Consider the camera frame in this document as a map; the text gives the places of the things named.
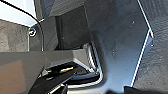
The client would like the black robot torso block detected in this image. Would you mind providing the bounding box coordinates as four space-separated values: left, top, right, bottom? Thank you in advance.
54 3 93 52

